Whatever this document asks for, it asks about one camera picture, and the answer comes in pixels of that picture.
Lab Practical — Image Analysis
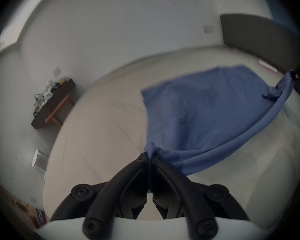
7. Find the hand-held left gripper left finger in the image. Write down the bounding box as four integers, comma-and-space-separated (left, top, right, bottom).
50, 152, 149, 240

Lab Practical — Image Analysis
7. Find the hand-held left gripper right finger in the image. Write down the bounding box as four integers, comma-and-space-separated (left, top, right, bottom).
150, 154, 251, 240

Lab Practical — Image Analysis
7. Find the blue garment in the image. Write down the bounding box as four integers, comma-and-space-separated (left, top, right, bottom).
139, 64, 297, 176

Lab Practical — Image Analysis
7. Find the pink and white card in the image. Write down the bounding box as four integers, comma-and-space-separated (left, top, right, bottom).
259, 60, 278, 74

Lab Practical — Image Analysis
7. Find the dark grey padded headboard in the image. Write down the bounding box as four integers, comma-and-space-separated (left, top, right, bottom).
220, 13, 300, 76

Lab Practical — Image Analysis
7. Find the bed with beige sheet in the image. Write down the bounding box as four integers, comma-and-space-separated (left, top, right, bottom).
42, 45, 300, 231

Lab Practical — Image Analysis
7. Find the white waste bin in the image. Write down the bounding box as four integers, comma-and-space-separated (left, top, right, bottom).
32, 149, 49, 171

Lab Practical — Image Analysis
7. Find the dark wooden side table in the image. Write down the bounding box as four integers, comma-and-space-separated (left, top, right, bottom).
31, 77, 77, 130

